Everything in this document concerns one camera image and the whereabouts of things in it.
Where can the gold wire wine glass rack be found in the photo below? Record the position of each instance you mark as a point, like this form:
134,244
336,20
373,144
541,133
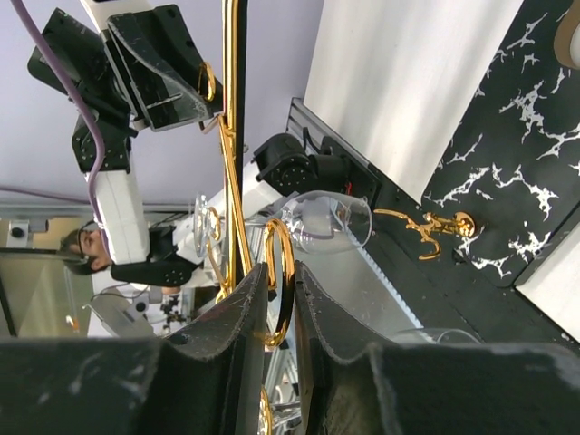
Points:
401,81

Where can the clear wine glass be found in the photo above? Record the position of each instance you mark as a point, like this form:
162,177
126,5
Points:
318,222

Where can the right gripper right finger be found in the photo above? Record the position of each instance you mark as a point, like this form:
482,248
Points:
355,381

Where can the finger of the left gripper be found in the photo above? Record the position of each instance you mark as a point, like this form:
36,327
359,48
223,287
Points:
170,83

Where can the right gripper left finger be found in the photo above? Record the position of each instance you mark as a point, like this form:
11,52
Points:
203,379

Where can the person with glasses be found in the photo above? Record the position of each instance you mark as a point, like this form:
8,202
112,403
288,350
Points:
86,244

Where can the aluminium frame rail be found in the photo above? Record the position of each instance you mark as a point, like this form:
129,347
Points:
322,136

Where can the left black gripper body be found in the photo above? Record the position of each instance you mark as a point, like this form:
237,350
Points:
82,57

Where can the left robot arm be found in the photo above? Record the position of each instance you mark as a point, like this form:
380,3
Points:
171,164

